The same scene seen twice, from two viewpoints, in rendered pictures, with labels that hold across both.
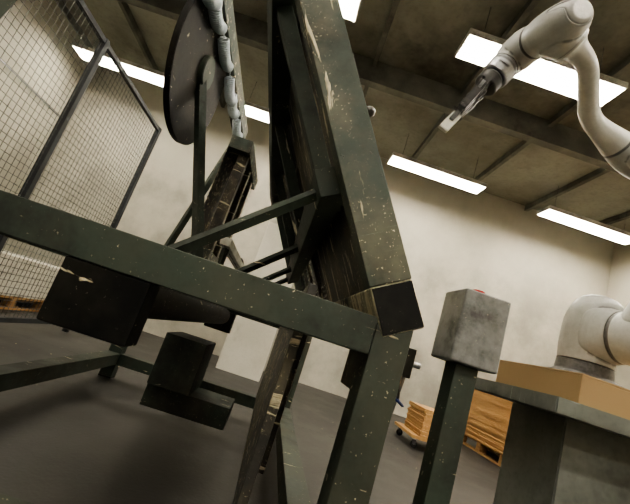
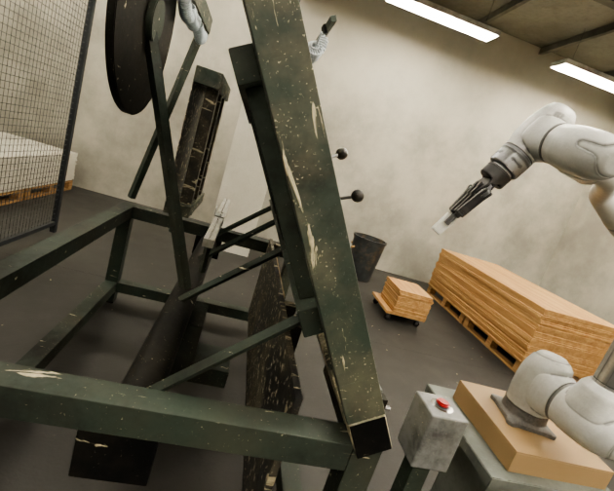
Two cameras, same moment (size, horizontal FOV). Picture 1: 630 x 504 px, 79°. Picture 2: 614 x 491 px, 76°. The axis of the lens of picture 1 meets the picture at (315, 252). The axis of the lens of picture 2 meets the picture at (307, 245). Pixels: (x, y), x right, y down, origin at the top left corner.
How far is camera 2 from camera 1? 0.85 m
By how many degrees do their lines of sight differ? 26
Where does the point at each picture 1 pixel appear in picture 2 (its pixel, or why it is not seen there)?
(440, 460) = not seen: outside the picture
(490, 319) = (448, 436)
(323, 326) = (307, 457)
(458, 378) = (415, 471)
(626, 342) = (561, 421)
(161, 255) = (163, 421)
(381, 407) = not seen: outside the picture
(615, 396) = (538, 464)
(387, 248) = (364, 394)
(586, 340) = (532, 399)
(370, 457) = not seen: outside the picture
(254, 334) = (240, 214)
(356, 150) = (340, 308)
